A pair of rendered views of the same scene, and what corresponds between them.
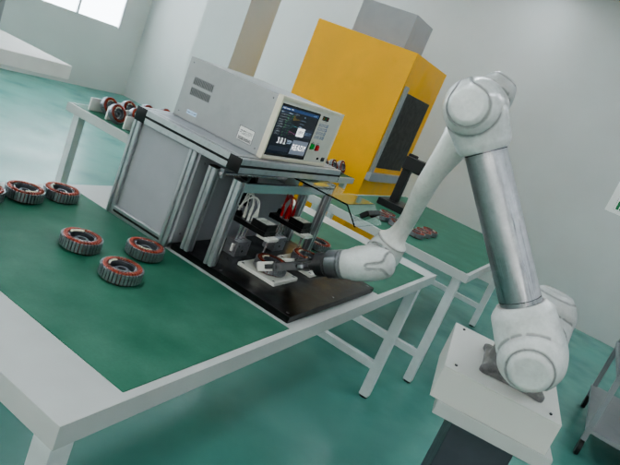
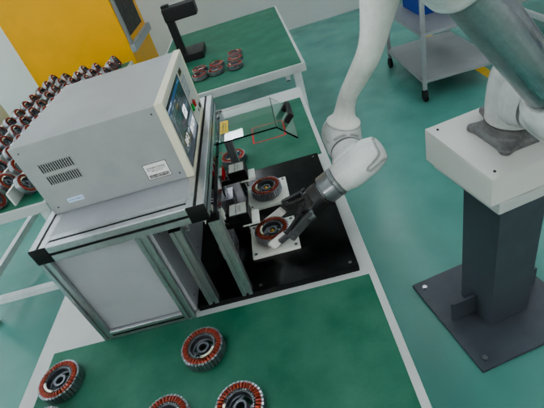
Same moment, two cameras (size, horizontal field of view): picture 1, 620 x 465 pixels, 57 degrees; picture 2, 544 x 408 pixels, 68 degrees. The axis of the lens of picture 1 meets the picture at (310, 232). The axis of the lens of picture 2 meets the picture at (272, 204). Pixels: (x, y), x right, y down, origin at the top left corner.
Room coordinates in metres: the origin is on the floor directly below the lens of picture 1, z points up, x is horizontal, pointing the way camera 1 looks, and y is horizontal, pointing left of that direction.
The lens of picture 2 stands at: (0.84, 0.37, 1.62)
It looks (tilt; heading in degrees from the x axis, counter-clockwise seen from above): 36 degrees down; 341
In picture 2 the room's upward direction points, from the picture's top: 19 degrees counter-clockwise
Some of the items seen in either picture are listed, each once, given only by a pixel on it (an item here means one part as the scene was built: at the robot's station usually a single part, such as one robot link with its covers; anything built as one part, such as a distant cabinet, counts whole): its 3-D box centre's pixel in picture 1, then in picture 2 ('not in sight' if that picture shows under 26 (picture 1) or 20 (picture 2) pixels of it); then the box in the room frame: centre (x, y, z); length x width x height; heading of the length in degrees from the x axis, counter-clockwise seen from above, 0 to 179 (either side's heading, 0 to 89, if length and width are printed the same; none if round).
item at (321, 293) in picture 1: (281, 269); (268, 218); (1.89, 0.04, 0.76); 0.64 x 0.47 x 0.02; 155
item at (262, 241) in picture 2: (270, 264); (272, 231); (1.78, 0.08, 0.80); 0.11 x 0.11 x 0.04
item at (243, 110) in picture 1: (262, 114); (122, 125); (2.03, 0.31, 1.22); 0.44 x 0.39 x 0.20; 155
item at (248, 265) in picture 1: (268, 271); (274, 236); (1.78, 0.08, 0.78); 0.15 x 0.15 x 0.01; 65
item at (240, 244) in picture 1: (237, 245); (229, 244); (1.84, 0.21, 0.80); 0.08 x 0.05 x 0.06; 155
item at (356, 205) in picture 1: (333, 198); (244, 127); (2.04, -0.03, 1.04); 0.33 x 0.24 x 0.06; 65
